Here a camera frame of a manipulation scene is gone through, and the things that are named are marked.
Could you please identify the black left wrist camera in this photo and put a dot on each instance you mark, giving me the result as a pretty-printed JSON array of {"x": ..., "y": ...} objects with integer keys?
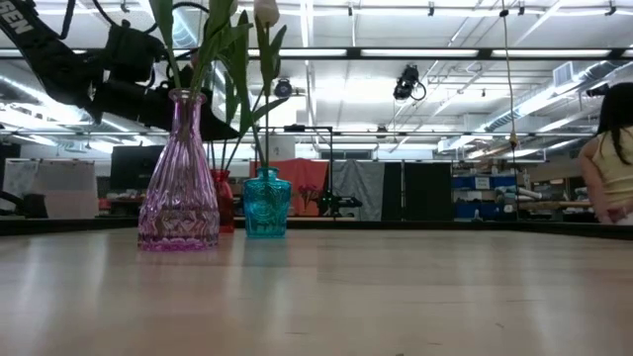
[{"x": 131, "y": 54}]

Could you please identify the white artificial tulip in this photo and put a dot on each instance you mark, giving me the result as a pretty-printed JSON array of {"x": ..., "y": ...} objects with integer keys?
[
  {"x": 267, "y": 12},
  {"x": 243, "y": 64}
]

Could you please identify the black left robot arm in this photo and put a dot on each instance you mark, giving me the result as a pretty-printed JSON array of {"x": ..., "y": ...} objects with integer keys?
[{"x": 44, "y": 59}]

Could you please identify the long ceiling light strip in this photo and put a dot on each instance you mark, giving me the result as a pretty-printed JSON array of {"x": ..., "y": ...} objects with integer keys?
[{"x": 420, "y": 52}]

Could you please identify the person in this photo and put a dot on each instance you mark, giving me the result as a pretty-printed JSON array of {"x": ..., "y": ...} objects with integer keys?
[{"x": 613, "y": 168}]

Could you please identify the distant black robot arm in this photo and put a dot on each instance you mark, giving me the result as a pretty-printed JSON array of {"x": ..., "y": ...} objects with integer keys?
[{"x": 341, "y": 200}]

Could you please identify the orange cloth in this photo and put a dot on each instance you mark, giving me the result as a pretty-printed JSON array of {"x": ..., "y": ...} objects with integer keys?
[{"x": 301, "y": 173}]

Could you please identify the grey cloth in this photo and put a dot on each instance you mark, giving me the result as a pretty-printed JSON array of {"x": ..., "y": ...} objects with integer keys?
[{"x": 358, "y": 183}]

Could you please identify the blue glass vase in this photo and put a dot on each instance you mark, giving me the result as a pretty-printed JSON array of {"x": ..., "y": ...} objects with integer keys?
[{"x": 267, "y": 207}]

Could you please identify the distant wooden table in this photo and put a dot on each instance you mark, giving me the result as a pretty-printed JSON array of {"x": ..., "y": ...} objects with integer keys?
[{"x": 554, "y": 204}]

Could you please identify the white air vent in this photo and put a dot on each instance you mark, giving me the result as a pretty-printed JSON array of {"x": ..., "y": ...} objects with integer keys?
[{"x": 564, "y": 74}]

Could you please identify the round black ceiling camera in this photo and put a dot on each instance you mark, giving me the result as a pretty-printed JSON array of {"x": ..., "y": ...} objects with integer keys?
[{"x": 283, "y": 89}]

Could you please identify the black metal stand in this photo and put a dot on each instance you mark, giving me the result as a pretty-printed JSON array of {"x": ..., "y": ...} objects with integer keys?
[{"x": 297, "y": 128}]

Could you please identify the white partition board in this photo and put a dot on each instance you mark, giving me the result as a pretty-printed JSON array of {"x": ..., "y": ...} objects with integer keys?
[{"x": 54, "y": 188}]

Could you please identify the dark box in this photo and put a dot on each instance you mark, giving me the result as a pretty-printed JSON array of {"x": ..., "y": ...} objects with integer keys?
[{"x": 34, "y": 205}]

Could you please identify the pink artificial tulip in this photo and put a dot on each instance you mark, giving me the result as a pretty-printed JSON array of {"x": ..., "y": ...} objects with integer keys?
[
  {"x": 212, "y": 44},
  {"x": 163, "y": 15}
]

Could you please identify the black monitor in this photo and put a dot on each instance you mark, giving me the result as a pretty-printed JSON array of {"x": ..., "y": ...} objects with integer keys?
[{"x": 128, "y": 168}]

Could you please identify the blue storage bins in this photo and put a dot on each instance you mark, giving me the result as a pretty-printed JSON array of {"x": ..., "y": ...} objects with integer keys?
[{"x": 467, "y": 182}]

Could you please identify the black ceiling camera rig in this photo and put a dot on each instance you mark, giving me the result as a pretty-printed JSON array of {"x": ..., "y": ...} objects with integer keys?
[{"x": 406, "y": 81}]

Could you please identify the pink glass vase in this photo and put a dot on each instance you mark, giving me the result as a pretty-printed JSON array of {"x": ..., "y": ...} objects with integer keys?
[{"x": 178, "y": 198}]

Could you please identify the red glass vase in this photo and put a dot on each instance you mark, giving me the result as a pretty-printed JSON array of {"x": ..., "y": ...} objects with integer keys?
[{"x": 225, "y": 198}]

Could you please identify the distant red flowers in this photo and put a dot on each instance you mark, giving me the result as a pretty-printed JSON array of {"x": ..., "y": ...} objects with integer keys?
[{"x": 306, "y": 190}]

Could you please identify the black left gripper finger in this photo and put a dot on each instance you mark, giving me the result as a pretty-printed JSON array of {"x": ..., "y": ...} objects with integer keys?
[{"x": 212, "y": 128}]

